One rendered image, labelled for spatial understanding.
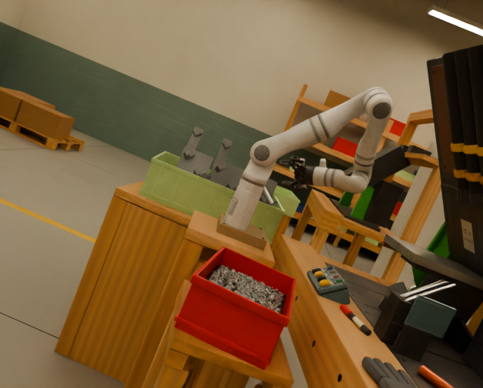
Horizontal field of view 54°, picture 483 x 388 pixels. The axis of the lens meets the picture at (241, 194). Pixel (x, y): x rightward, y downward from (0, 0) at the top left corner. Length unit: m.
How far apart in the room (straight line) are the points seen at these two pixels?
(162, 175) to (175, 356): 1.18
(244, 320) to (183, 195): 1.15
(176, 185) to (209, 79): 6.52
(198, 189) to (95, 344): 0.81
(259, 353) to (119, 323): 1.27
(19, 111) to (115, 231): 4.84
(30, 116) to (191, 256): 5.28
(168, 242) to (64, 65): 7.43
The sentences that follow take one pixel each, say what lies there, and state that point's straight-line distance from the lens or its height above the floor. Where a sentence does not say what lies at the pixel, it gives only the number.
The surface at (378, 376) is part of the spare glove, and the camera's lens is 0.95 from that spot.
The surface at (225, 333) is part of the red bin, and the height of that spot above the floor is 0.84.
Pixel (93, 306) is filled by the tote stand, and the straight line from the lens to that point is 2.22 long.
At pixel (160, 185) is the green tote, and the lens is 2.07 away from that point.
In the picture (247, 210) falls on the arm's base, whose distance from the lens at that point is 1.71.
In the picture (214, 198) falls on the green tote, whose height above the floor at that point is 0.90.
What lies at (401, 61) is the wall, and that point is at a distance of 8.69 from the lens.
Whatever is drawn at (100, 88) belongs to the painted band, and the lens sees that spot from 8.97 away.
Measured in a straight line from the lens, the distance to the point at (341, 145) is 7.89.
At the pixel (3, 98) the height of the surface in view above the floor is 0.35.
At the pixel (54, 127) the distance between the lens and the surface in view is 6.57.
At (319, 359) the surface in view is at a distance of 1.15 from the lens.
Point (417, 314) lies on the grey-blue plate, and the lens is 1.16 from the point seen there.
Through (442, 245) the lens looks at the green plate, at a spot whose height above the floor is 1.15.
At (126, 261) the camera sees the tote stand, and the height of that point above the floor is 0.51.
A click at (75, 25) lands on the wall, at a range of 9.29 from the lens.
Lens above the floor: 1.23
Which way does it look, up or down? 8 degrees down
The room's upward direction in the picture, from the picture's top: 23 degrees clockwise
